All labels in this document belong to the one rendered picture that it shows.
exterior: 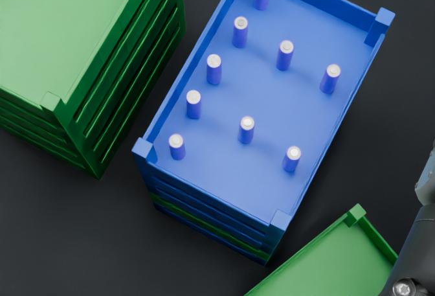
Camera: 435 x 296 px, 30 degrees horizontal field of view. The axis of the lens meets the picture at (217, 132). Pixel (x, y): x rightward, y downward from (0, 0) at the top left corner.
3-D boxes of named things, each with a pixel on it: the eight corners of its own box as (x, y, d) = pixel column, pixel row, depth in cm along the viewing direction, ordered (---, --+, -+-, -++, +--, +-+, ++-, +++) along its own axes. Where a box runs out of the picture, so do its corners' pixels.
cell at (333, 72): (323, 77, 104) (330, 59, 98) (336, 83, 104) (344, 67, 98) (317, 89, 104) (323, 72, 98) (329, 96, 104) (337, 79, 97)
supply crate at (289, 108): (246, -29, 108) (248, -58, 101) (383, 37, 106) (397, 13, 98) (136, 165, 102) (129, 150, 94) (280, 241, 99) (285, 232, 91)
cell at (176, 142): (175, 144, 102) (173, 130, 96) (188, 150, 102) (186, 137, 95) (168, 156, 101) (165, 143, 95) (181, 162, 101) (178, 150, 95)
